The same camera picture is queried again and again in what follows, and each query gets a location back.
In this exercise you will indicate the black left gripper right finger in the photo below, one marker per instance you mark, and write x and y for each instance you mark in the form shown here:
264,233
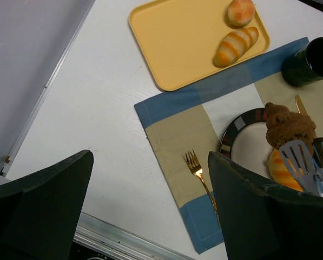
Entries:
261,219

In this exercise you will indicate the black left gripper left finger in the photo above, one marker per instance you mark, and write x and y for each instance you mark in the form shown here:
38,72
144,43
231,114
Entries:
40,211

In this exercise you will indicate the striped croissant bread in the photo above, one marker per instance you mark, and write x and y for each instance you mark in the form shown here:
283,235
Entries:
279,172

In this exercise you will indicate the brown chocolate bread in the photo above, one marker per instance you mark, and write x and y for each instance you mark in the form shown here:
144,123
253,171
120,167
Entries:
284,126

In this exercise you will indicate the long bread roll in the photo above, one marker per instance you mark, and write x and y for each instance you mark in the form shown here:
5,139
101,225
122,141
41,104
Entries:
234,45

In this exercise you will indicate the round bread roll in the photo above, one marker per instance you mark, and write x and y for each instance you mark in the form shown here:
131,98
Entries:
240,12

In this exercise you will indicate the black rimmed plate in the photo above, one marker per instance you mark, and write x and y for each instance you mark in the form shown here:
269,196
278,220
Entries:
244,142

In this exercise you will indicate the gold fork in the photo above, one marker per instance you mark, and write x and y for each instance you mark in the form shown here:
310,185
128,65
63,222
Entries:
197,170

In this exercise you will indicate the gold knife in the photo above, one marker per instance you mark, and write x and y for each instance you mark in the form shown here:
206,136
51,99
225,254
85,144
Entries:
300,106

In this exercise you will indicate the blue beige placemat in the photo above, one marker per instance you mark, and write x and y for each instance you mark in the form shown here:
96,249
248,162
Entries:
195,118

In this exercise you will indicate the dark green mug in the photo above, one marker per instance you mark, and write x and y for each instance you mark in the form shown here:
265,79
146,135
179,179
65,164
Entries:
305,65

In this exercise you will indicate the yellow tray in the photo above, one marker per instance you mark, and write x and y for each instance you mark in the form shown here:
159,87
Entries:
179,39

